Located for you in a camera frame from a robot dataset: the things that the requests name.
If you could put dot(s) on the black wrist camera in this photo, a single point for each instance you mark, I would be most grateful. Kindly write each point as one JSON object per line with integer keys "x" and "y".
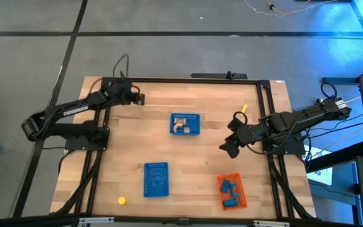
{"x": 123, "y": 83}
{"x": 232, "y": 124}

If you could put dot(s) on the orange plastic basket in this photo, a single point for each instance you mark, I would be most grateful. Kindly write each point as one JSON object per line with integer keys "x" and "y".
{"x": 243, "y": 192}

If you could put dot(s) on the large natural wood block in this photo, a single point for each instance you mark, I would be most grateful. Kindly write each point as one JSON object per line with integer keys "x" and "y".
{"x": 179, "y": 119}

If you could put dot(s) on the black aluminium table frame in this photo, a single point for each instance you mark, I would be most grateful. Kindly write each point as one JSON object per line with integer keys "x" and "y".
{"x": 181, "y": 79}

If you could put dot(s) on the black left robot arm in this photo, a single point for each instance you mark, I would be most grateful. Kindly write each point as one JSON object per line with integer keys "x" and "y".
{"x": 71, "y": 112}

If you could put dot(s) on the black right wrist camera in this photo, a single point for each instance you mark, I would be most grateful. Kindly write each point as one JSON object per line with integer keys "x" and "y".
{"x": 232, "y": 124}

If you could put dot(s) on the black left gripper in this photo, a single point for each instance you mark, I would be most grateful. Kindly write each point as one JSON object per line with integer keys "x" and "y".
{"x": 123, "y": 94}

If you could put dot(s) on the black metal floor beam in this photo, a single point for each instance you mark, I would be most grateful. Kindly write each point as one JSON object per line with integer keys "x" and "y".
{"x": 339, "y": 80}

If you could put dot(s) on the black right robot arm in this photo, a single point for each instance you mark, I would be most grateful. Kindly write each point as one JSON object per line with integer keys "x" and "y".
{"x": 295, "y": 121}

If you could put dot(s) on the yellow stick block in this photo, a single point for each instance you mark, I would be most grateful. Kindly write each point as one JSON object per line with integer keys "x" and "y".
{"x": 244, "y": 108}

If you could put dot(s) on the black overhead rig bar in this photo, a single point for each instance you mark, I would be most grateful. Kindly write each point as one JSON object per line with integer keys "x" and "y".
{"x": 181, "y": 221}

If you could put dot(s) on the black bar behind table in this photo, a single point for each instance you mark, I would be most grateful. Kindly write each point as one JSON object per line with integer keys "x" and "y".
{"x": 219, "y": 75}

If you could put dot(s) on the blue cylinder block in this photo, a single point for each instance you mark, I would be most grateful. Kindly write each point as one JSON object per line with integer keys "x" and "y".
{"x": 231, "y": 203}

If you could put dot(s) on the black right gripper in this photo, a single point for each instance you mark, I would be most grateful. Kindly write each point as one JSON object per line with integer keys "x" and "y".
{"x": 249, "y": 134}

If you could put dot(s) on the yellow cylinder block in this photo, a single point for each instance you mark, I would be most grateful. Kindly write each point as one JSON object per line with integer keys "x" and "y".
{"x": 122, "y": 200}

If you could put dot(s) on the blue rectangular block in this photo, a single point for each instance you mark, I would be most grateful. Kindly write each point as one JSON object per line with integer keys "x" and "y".
{"x": 225, "y": 186}

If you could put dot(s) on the small natural wood block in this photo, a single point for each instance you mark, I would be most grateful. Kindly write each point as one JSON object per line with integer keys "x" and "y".
{"x": 186, "y": 129}

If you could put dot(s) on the white paper sheet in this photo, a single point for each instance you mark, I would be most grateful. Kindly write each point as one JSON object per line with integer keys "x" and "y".
{"x": 321, "y": 175}

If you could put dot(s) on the blue angular block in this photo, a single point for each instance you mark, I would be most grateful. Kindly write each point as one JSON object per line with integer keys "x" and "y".
{"x": 234, "y": 191}

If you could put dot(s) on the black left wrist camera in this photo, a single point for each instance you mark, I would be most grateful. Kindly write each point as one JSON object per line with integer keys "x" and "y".
{"x": 123, "y": 83}

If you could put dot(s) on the natural wood arch block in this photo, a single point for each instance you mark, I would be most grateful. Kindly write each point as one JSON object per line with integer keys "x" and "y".
{"x": 177, "y": 127}

